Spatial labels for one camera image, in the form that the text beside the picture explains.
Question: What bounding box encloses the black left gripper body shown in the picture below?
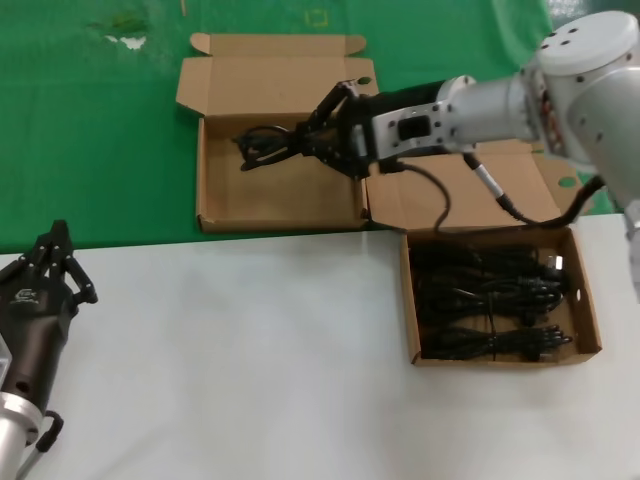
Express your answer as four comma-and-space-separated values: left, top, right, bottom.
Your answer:
0, 269, 80, 404

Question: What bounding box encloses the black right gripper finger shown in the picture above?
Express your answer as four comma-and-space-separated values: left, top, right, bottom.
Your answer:
293, 130, 372, 180
298, 77, 370, 134

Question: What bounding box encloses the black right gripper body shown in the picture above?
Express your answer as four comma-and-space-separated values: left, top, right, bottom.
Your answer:
343, 78, 451, 177

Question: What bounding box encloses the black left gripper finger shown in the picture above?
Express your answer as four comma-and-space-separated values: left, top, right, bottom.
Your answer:
0, 219, 62, 284
51, 219, 100, 306

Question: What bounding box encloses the black power cable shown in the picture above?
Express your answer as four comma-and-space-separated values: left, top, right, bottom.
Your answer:
422, 269, 569, 326
234, 124, 321, 174
412, 243, 569, 275
422, 324, 575, 362

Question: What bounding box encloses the open brown cardboard box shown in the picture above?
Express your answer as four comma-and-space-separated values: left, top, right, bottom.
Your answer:
175, 32, 382, 235
364, 139, 604, 369

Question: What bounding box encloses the green table cloth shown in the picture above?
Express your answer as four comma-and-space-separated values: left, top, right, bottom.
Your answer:
0, 0, 621, 254

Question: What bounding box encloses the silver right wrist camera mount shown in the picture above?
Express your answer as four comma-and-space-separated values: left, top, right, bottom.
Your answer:
370, 98, 459, 162

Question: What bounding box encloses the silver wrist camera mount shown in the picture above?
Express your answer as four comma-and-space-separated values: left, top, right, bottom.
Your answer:
0, 339, 14, 389
370, 98, 459, 162

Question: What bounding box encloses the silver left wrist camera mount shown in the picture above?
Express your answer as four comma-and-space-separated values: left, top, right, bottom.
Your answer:
0, 339, 14, 389

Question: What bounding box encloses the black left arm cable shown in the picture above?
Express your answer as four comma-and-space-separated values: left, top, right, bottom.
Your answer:
9, 408, 65, 480

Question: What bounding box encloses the black cable with silver connector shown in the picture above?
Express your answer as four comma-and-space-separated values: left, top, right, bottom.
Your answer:
462, 151, 609, 230

